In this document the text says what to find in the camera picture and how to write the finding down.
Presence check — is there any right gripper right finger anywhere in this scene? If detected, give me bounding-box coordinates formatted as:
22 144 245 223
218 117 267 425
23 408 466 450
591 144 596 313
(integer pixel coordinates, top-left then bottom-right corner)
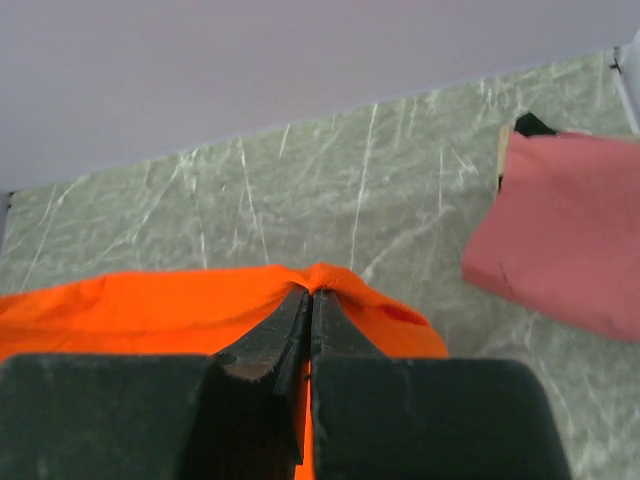
311 290 387 380

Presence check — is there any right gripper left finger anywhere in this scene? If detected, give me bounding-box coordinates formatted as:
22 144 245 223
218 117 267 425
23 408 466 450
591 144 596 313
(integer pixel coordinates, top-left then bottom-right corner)
215 289 310 465

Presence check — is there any orange polo shirt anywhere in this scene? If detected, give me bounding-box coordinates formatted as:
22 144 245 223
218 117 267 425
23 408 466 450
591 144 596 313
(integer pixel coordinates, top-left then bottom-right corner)
1 263 447 479

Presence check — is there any wooden board under shirts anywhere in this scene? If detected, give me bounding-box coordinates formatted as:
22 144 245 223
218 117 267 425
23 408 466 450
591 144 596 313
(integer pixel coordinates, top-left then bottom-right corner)
495 124 514 194

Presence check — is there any folded pink t shirt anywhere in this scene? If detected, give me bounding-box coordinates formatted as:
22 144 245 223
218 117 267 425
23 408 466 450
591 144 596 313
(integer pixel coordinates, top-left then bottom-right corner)
461 133 639 342

